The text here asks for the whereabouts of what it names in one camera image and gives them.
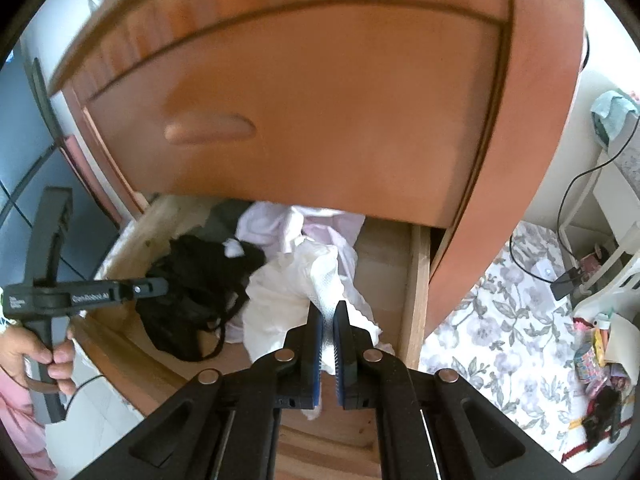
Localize black power cable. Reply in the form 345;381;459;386
510;125;640;291

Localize white smooth garment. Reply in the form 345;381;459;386
235;201;366;271

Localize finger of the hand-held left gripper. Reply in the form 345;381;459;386
132;277;169;302

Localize white desk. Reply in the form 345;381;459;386
557;110;640;273

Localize floral bed sheet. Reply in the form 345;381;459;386
417;220;588;466

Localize pile of colourful packets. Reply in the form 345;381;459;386
572;312;637;456

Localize black garment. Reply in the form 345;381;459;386
137;234;267;363

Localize person's left hand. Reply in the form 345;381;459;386
0;327;77;397

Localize wooden clothes drawer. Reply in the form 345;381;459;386
70;192;431;480

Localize person's pink clothing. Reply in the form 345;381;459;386
0;365;57;476

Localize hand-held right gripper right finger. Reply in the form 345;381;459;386
332;301;571;480

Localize wooden dresser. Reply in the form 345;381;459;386
47;0;587;341

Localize grey green cloth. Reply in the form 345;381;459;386
205;200;251;241

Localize white plastic chair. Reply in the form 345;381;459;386
570;240;640;323

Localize small black device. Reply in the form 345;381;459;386
550;267;587;299

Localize teal cloth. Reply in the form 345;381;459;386
591;89;640;148

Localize cream cloth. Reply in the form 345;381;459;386
242;237;383;376

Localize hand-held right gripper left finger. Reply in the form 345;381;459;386
72;302;325;480

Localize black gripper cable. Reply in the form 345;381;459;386
65;372;106;408

